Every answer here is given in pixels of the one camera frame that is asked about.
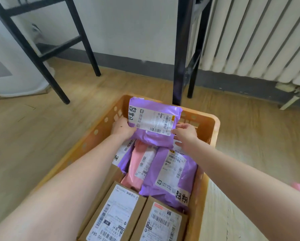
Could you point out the person's left hand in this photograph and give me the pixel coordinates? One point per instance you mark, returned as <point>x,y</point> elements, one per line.
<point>120,129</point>

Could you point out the person's right hand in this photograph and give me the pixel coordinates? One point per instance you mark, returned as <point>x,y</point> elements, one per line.
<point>187,136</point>

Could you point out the person's left thumb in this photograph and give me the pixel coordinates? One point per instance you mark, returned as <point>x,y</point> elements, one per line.
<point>130,124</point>

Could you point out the person's right thumb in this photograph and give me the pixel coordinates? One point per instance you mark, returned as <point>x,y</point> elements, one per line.
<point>177,134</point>

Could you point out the purple mailer bag white label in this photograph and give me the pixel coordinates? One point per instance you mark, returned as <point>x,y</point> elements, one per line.
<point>155,115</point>

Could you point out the person's right forearm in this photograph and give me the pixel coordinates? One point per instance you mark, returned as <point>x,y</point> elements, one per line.
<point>252,188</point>

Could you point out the person's left forearm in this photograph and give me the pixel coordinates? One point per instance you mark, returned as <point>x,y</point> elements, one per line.
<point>59,188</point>

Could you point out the orange plastic crate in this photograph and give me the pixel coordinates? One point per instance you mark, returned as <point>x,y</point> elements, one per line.
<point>100,127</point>

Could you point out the small purple mailer bag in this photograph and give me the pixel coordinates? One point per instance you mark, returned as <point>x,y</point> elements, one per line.
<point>122,154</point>

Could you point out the pink mailer bag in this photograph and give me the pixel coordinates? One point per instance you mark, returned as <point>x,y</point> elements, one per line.
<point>137,168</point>

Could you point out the large purple mailer bag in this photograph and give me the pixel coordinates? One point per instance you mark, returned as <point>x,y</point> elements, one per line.
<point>170,178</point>

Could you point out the plain cardboard box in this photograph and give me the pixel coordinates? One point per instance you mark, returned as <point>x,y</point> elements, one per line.
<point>107,183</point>

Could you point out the black metal table legs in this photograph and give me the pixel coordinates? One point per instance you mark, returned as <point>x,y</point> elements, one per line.
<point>181,47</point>

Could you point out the cardboard box white label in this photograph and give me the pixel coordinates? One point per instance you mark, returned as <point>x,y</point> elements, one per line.
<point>115,213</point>
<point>160,223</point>

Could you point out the white radiator pipe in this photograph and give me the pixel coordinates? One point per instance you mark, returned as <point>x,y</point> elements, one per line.
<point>294,96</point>

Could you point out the white radiator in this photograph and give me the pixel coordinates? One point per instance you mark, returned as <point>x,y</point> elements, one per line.
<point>255,35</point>

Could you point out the white round appliance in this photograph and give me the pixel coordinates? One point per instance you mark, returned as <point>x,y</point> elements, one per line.
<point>14,72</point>

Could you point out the black metal table frame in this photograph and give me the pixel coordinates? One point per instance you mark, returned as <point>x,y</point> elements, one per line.
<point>39,47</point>

